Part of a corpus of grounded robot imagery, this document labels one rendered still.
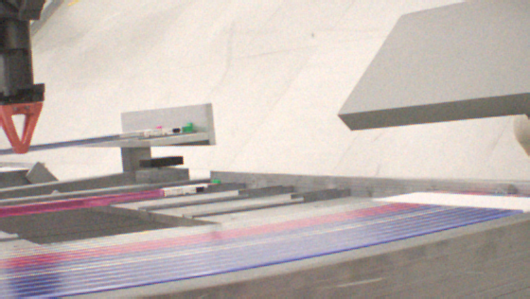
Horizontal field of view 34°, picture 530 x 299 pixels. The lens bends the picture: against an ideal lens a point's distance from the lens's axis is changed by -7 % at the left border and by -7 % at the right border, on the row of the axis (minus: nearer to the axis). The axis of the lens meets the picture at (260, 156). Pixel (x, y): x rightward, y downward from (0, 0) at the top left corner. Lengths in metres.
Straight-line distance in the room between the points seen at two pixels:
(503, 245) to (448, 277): 0.06
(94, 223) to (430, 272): 0.68
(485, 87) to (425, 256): 0.67
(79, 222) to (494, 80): 0.58
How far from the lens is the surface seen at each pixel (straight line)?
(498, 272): 0.62
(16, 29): 1.32
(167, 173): 1.22
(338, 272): 0.53
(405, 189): 0.92
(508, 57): 1.24
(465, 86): 1.25
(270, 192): 1.06
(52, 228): 1.16
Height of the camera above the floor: 1.21
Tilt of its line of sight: 24 degrees down
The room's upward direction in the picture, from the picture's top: 44 degrees counter-clockwise
